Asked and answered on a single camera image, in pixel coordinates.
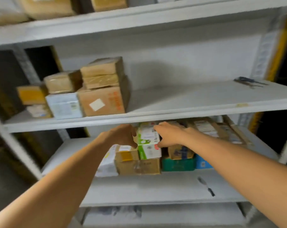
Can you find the person's left hand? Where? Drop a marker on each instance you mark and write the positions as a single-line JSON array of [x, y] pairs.
[[122, 136]]

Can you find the person's right hand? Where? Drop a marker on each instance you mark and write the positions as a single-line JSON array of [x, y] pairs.
[[175, 136]]

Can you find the large box orange print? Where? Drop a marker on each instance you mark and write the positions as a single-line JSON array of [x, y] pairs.
[[110, 102]]

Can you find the white metal shelf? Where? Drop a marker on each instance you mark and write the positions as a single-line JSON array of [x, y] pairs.
[[181, 99]]

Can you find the large dusty cardboard box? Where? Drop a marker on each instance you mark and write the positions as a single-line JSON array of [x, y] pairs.
[[100, 73]]

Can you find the yellow fronted box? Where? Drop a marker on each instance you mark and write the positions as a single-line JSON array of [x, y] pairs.
[[31, 94]]

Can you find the small taped box 0461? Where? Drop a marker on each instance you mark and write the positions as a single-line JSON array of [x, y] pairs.
[[107, 3]]

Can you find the taped brown parcel 0410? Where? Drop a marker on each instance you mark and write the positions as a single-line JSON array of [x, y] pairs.
[[48, 8]]

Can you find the brown box handwritten white label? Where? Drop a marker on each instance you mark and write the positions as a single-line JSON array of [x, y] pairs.
[[5, 14]]

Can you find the person's left forearm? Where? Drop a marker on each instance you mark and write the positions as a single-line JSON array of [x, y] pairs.
[[50, 187]]

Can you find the person's right forearm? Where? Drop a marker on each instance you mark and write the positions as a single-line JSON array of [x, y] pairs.
[[248, 168]]

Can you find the blue checkered cardboard box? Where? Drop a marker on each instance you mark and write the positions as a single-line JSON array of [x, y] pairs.
[[180, 153]]

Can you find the small taped cardboard parcel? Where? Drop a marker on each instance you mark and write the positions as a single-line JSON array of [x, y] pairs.
[[126, 155]]

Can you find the green and white carton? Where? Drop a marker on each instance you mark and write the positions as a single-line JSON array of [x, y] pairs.
[[148, 151]]

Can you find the white printed carton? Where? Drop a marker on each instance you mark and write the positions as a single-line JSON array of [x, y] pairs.
[[107, 163]]

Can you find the squat cardboard box white label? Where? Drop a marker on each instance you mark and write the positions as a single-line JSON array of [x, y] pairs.
[[205, 127]]

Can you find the wide low cardboard box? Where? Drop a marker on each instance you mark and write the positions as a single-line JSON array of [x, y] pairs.
[[138, 167]]

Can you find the small blue box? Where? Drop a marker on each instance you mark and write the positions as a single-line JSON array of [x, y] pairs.
[[202, 163]]

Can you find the small long brown box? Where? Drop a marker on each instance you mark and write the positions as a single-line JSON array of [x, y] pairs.
[[231, 135]]

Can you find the slim dark tool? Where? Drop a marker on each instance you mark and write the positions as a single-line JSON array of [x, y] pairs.
[[205, 185]]

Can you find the crumpled grey plastic wrap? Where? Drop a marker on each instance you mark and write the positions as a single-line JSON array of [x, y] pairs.
[[119, 211]]

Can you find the yellow sticker strip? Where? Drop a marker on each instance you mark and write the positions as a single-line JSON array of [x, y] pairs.
[[281, 49], [56, 59]]

